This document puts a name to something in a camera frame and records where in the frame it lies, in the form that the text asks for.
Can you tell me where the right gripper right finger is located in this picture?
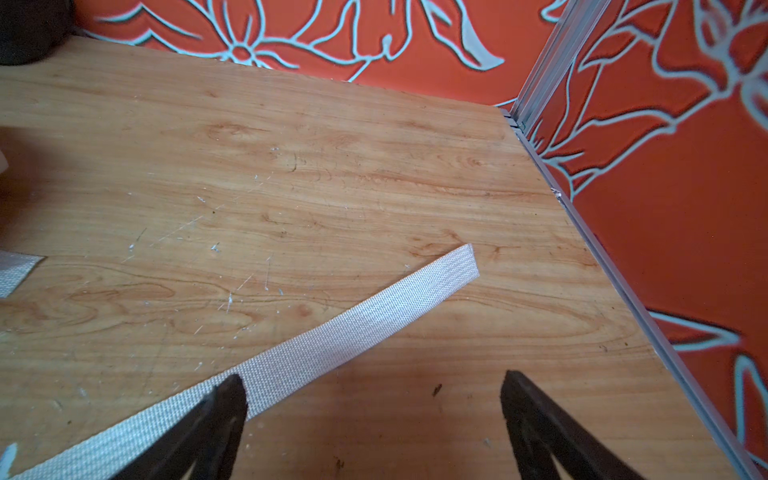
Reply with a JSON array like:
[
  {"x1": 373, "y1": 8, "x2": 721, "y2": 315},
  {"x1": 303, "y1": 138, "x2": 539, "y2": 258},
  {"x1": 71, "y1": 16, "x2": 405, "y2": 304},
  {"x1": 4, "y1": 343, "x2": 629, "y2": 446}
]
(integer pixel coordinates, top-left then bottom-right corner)
[{"x1": 500, "y1": 370, "x2": 641, "y2": 479}]

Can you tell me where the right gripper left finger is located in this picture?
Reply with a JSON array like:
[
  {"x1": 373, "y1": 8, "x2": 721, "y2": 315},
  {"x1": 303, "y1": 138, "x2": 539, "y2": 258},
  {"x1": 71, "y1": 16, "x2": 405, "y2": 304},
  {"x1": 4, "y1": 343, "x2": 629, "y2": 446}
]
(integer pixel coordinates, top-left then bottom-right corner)
[{"x1": 114, "y1": 374, "x2": 248, "y2": 479}]

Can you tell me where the black plastic case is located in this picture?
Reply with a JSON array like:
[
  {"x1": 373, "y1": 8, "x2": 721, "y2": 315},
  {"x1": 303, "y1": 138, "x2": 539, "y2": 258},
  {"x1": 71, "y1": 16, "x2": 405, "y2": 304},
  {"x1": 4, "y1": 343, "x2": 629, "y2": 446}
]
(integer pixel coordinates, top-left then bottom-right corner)
[{"x1": 1, "y1": 0, "x2": 75, "y2": 66}]

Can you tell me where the white student backpack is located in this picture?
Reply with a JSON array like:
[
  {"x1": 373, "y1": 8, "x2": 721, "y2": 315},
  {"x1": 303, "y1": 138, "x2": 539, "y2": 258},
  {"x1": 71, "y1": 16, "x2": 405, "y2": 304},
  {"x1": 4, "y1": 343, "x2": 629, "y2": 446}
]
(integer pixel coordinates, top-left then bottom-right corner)
[{"x1": 19, "y1": 244, "x2": 479, "y2": 479}]

